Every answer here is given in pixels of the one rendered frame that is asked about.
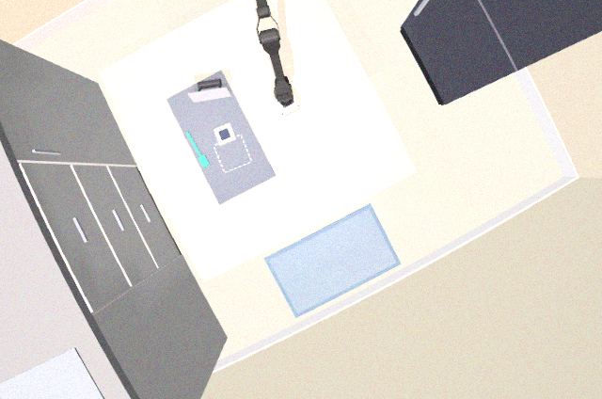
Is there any turquoise small trowel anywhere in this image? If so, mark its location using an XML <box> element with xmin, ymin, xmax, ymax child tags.
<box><xmin>186</xmin><ymin>132</ymin><xmax>210</xmax><ymax>168</ymax></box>

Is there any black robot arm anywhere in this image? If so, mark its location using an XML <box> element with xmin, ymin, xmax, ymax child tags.
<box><xmin>256</xmin><ymin>0</ymin><xmax>294</xmax><ymax>108</ymax></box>

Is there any white square tile with dark blue center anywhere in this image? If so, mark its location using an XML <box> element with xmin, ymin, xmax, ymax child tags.
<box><xmin>214</xmin><ymin>122</ymin><xmax>236</xmax><ymax>146</ymax></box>

